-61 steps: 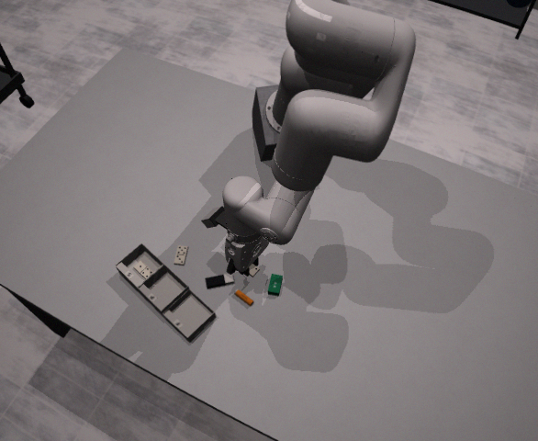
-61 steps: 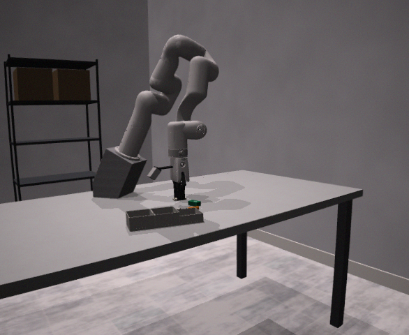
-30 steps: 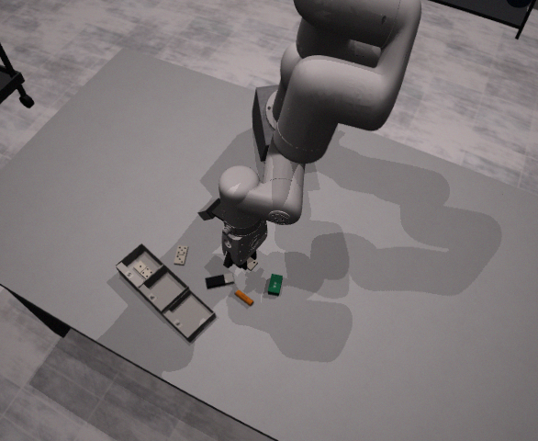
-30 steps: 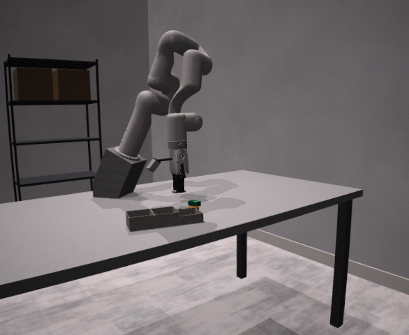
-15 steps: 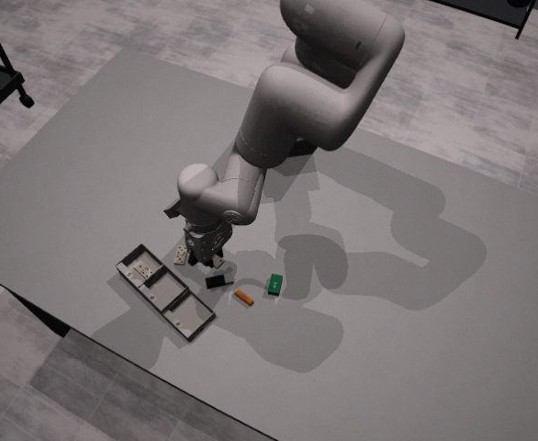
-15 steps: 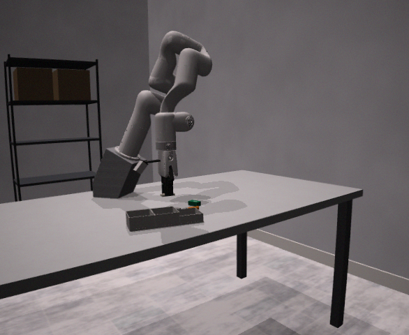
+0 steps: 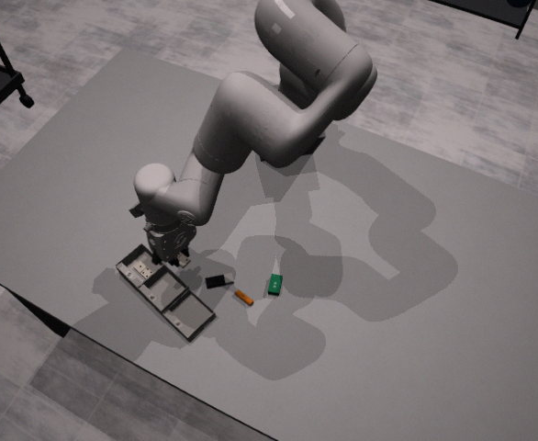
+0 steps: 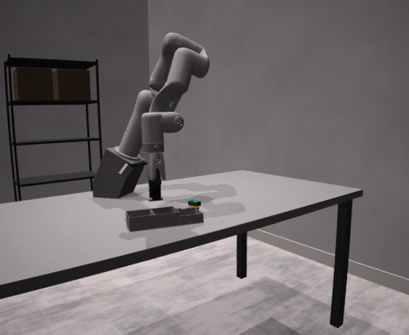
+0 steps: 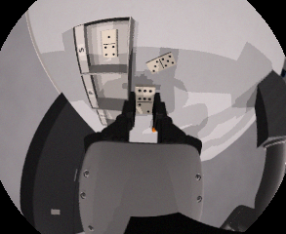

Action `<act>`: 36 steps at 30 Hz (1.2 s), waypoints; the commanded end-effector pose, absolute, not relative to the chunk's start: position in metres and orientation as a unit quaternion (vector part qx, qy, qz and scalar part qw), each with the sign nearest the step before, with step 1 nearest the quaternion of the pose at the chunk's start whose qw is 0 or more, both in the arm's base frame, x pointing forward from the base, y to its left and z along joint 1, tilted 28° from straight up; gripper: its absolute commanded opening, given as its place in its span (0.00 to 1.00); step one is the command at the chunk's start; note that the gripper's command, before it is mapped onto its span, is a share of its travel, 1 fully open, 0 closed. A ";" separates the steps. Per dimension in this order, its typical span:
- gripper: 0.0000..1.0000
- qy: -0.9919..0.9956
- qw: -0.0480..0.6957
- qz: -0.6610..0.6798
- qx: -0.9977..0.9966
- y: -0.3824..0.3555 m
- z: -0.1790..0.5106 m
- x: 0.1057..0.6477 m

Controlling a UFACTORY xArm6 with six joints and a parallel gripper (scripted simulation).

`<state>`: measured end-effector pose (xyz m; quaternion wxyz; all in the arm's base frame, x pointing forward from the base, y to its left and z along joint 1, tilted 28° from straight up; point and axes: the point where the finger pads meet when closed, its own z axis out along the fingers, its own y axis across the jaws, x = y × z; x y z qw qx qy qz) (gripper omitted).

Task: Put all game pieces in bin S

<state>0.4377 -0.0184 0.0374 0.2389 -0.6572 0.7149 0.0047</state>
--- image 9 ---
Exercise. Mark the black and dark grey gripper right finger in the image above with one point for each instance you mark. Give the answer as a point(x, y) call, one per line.
point(170, 133)

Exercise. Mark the white domino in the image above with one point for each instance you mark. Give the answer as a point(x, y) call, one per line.
point(160, 63)
point(110, 43)
point(144, 98)

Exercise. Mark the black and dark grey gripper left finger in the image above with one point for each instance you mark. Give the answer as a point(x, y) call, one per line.
point(120, 129)

